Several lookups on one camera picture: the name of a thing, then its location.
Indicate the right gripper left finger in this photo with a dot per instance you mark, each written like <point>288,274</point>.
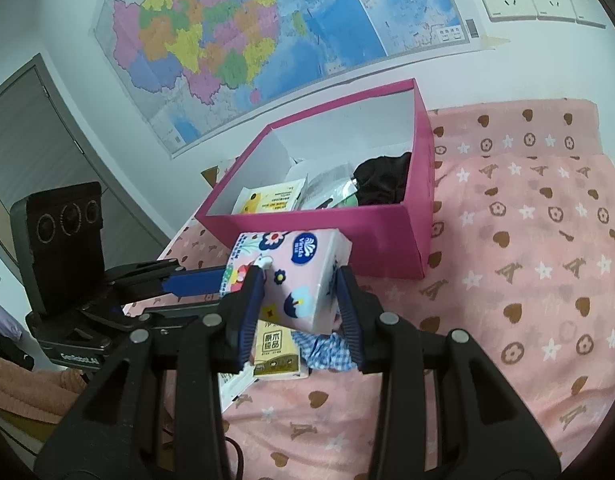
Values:
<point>153,410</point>

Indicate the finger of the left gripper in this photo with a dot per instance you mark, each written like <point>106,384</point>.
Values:
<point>191,283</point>
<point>135,313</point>

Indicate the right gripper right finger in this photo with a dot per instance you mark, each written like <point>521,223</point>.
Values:
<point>445,409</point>

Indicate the pink floral tissue pack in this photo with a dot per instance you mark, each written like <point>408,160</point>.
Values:
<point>299,275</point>

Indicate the yellow tissue pack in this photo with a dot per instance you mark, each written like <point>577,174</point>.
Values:
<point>275,354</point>

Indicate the white yellow wipes pack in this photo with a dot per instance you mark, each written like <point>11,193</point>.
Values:
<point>266,199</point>

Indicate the white patterned pillow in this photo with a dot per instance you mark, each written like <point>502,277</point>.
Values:
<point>215,174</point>

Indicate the blue checkered scrunchie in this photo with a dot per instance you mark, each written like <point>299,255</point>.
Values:
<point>324,352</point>

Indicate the white printed packet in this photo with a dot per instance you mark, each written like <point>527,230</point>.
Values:
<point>329,189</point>

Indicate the pink cardboard box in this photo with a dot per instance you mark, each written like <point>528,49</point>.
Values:
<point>388,241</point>

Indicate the pink patterned bed sheet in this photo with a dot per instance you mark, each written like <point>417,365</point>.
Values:
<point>522,257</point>

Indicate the grey door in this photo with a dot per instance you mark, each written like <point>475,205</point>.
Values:
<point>41,147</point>

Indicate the black cloth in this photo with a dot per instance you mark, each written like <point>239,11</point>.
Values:
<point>382,180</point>

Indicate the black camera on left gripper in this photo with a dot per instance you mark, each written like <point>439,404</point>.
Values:
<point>58,242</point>

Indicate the colourful wall map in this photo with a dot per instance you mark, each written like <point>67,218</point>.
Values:
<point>191,67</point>

